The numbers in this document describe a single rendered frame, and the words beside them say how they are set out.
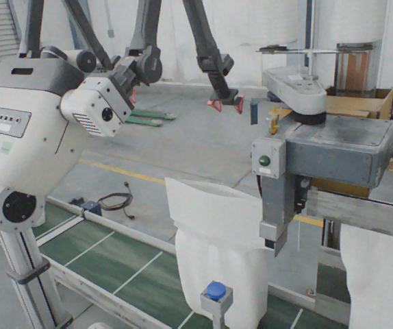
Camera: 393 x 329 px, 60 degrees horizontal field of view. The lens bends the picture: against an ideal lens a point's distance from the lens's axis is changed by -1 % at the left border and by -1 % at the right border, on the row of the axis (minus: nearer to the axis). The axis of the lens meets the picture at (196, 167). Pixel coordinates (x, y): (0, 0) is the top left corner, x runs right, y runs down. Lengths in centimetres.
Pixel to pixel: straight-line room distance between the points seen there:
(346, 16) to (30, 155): 92
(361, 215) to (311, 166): 28
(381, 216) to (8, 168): 103
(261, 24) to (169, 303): 129
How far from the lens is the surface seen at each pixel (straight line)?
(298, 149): 90
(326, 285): 161
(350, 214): 112
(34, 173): 102
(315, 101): 98
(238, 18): 681
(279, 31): 115
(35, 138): 97
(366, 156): 86
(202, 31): 121
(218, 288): 113
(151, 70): 97
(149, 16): 101
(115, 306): 189
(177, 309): 174
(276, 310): 172
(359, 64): 132
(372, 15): 109
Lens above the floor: 164
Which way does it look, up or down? 24 degrees down
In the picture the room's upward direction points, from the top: 6 degrees counter-clockwise
